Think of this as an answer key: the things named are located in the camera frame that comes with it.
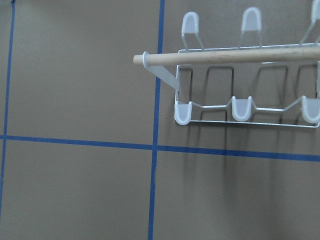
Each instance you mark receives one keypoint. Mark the white wire cup rack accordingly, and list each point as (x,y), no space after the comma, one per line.
(194,53)

